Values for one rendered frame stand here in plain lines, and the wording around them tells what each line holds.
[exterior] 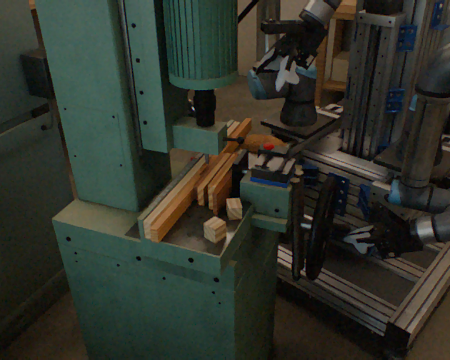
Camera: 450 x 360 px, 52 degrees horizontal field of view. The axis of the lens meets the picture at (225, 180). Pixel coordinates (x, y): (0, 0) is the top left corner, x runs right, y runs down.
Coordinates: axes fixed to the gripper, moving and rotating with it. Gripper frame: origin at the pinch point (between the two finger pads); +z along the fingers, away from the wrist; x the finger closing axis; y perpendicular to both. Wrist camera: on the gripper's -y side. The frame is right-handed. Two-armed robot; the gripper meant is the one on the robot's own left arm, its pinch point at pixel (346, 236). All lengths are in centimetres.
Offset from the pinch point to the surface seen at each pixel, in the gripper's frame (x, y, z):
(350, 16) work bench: 248, -39, 42
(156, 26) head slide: -20, -76, 13
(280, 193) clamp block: -17.9, -26.1, 3.4
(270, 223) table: -19.9, -19.4, 8.9
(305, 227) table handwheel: -11.5, -11.7, 4.8
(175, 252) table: -42, -28, 22
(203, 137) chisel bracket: -16, -46, 19
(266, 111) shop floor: 241, 4, 135
